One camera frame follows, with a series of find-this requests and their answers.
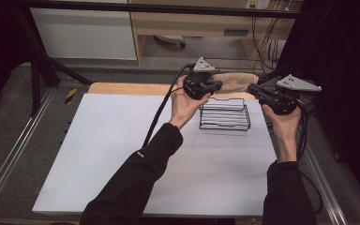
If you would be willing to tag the white cabinet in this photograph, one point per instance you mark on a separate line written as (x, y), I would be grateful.
(84, 31)

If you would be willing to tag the black metal frame bar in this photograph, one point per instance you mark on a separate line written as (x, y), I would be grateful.
(156, 8)

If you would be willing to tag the white chair base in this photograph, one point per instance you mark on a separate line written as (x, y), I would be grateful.
(170, 39)

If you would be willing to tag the white table board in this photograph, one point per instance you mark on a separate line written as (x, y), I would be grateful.
(106, 140)

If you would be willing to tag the light wooden desk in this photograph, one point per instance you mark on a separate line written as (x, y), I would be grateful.
(193, 23)

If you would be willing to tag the white wall socket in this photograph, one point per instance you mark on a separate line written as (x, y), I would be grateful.
(258, 3)

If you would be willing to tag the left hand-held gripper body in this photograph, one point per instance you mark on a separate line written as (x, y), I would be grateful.
(197, 86)

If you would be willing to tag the wooden table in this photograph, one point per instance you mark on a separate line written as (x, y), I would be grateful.
(128, 89)

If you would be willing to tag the person's right hand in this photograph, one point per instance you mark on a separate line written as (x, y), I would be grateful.
(286, 125)

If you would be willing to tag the aluminium floor rail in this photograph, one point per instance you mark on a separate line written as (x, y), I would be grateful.
(15, 146)
(323, 187)

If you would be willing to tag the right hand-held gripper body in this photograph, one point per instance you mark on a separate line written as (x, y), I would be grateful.
(282, 100)

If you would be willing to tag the yellow black hazard tape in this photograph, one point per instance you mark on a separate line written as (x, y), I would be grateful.
(71, 95)

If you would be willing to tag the beige towel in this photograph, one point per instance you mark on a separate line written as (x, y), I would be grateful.
(236, 82)

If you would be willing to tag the person's left hand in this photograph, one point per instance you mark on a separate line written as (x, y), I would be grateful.
(184, 108)

